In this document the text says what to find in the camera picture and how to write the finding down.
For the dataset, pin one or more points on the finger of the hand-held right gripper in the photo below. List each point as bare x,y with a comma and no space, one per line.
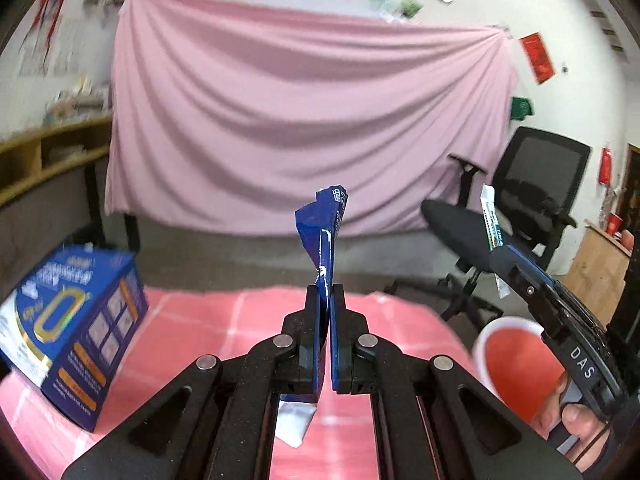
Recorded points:
542,280
520,285

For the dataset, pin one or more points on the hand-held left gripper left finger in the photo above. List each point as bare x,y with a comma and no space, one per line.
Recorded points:
316,375

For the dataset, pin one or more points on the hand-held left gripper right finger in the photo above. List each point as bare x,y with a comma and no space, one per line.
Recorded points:
336,365

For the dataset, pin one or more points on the white rimmed red basin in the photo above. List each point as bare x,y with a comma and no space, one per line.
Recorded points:
520,370

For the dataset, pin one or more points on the white green squeezed tube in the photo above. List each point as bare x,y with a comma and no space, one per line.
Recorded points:
492,225

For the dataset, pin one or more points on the blue foil wrapper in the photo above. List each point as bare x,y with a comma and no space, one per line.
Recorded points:
322,240

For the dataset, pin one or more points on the person's right hand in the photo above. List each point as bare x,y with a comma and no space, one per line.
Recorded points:
577,420

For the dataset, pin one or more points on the light wooden cabinet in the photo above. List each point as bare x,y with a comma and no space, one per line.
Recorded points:
597,270

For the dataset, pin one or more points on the black office chair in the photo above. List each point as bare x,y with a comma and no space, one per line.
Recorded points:
530,195

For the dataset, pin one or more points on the small red cup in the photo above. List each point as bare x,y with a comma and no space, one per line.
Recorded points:
614,222

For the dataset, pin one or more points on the orange fruit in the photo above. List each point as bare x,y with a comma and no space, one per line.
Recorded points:
627,241

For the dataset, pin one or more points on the red hanging ornament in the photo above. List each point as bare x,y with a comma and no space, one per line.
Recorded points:
606,165

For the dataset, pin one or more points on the green hanging bag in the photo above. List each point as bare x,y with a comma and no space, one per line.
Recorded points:
521,107

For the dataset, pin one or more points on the pink hanging bed sheet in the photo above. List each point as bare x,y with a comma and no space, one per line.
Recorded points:
300,125

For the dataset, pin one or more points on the blue cardboard box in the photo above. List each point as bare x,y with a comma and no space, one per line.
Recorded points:
75,330

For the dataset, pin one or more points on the wooden shelf desk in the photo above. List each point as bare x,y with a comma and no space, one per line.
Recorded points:
50,150

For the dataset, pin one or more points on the stack of books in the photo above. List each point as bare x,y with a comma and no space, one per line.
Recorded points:
75,102

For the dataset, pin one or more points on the red wall poster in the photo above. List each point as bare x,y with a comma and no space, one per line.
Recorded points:
537,57

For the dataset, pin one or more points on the paper wall calendar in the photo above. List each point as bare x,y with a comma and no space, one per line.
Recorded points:
45,60

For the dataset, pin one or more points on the red tassel wall decoration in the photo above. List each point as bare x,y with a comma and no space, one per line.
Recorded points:
47,10

